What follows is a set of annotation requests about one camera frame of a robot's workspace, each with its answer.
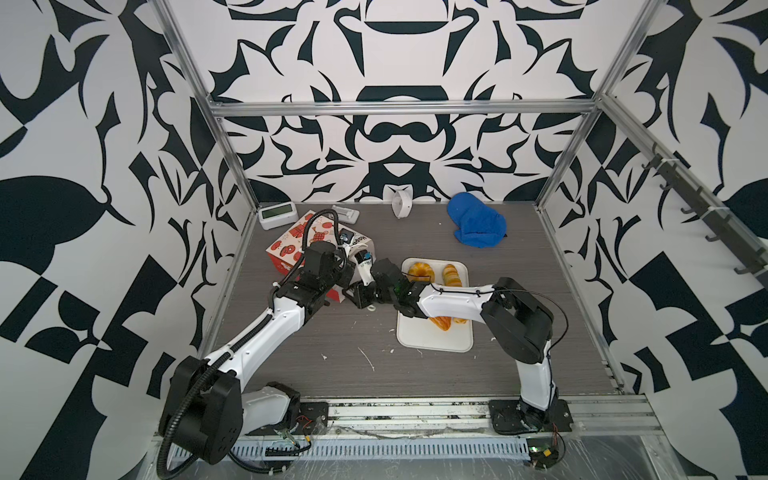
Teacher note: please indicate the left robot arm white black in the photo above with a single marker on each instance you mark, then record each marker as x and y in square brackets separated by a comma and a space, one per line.
[205, 412]

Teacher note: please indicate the brown triangular fake pastry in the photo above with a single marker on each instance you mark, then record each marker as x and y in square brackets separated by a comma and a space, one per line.
[444, 323]

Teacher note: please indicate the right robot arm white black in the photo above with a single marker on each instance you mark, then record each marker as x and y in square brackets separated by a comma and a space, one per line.
[520, 323]

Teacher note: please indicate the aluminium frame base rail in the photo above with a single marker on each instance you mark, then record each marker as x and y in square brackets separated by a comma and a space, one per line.
[444, 428]

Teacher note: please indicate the white plastic tray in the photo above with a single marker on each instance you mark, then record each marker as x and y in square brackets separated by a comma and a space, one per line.
[423, 334]

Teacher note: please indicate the grey wall hook rail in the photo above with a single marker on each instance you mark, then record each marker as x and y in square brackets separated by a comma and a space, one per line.
[702, 204]

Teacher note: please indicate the blue cap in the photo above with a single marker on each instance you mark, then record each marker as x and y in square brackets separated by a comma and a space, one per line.
[478, 225]

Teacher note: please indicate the yellow fake bread bun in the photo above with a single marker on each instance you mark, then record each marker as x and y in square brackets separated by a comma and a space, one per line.
[421, 271]

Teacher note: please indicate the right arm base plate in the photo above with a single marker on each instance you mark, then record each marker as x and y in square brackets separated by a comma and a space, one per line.
[514, 417]

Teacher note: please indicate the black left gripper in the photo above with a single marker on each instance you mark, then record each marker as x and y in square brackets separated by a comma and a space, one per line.
[347, 270]

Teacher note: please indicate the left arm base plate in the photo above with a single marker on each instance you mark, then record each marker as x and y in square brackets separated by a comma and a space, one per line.
[311, 419]

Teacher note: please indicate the white digital clock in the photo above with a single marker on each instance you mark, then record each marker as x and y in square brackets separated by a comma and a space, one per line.
[278, 215]

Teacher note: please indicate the red white paper bag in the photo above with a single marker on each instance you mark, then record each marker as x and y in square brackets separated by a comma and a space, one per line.
[324, 225]

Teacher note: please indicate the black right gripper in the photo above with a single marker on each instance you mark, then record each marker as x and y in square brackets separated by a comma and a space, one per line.
[358, 291]

